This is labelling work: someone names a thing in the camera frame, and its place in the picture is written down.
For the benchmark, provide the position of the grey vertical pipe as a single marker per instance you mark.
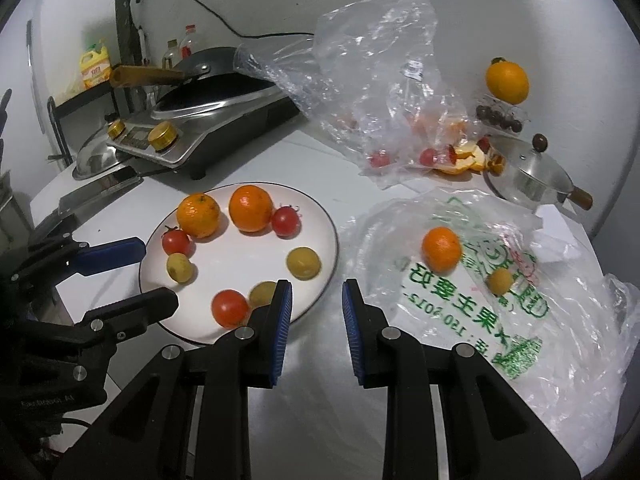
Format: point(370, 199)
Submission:
point(122, 20)

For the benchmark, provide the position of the clear plastic bag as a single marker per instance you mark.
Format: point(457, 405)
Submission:
point(375, 60)

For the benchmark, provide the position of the induction cooker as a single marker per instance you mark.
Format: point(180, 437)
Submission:
point(225, 135)

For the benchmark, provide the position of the small yellow fruit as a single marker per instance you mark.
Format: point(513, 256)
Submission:
point(303, 262)
point(500, 281)
point(261, 294)
point(178, 266)

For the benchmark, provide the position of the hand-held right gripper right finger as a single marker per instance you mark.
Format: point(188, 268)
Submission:
point(352, 332)

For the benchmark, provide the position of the orange peel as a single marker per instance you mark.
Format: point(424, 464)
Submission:
point(465, 157)

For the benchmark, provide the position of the red capped bottle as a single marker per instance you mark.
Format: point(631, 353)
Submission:
point(188, 42)

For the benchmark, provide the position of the white paper tissue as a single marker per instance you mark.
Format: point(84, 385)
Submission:
point(552, 225)

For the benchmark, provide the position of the green printed plastic bag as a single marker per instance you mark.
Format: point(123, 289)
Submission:
point(450, 310)

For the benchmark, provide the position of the white round plate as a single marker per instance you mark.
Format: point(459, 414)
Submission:
point(240, 260)

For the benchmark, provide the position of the orange with green stem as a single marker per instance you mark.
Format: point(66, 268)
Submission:
point(507, 82)

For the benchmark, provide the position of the pot lid brown knob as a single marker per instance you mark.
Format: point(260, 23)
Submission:
point(530, 165)

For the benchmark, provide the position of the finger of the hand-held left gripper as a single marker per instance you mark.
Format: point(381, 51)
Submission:
point(145, 306)
point(112, 256)

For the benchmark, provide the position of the large mandarin orange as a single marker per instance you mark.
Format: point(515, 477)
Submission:
point(251, 208)

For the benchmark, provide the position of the small clear bottle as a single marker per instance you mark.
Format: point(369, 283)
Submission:
point(171, 54)

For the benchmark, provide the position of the yellow detergent bottle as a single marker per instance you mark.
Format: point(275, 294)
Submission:
point(95, 67)

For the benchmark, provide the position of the clear box of dark cherries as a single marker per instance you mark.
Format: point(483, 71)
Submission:
point(495, 117)

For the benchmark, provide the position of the red cherry tomato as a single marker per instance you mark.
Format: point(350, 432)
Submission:
point(176, 242)
point(286, 221)
point(380, 159)
point(427, 156)
point(229, 308)

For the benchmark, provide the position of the black metal rack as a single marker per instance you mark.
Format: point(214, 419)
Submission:
point(57, 120)

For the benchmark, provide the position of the steel cleaver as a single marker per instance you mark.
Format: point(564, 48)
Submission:
point(85, 197)

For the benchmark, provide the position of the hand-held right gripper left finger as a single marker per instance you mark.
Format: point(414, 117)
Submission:
point(280, 332)

